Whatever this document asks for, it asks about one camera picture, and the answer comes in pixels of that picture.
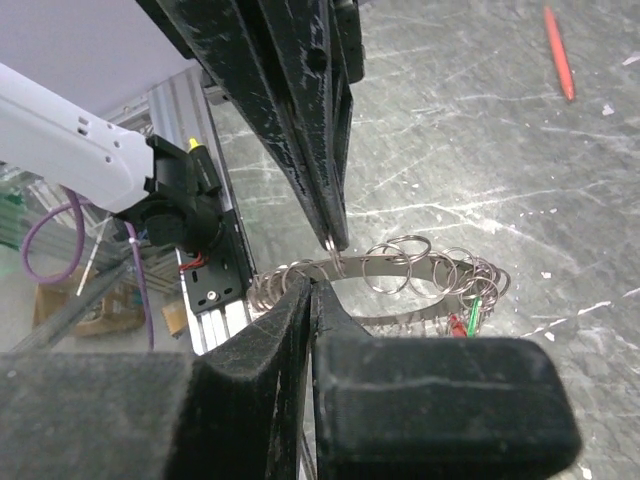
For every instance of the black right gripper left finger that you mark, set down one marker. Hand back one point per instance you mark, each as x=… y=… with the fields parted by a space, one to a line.
x=235 y=412

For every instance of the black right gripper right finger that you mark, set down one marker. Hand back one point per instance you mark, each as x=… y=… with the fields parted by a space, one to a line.
x=434 y=408

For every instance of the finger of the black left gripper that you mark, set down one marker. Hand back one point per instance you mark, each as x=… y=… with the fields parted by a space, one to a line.
x=346 y=67
x=272 y=58

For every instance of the green key tag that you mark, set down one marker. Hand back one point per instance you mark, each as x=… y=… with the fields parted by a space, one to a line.
x=474 y=317

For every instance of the metal key ring disc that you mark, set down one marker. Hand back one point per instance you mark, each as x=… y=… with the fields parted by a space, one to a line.
x=447 y=280

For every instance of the red key tag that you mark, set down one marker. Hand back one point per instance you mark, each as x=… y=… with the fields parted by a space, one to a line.
x=457 y=328

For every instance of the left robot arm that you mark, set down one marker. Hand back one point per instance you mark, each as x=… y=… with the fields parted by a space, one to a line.
x=47 y=135

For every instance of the red pencil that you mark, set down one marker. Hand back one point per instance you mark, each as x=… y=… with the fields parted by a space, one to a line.
x=559 y=55

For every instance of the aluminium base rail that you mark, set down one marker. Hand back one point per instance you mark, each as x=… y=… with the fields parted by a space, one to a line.
x=191 y=207

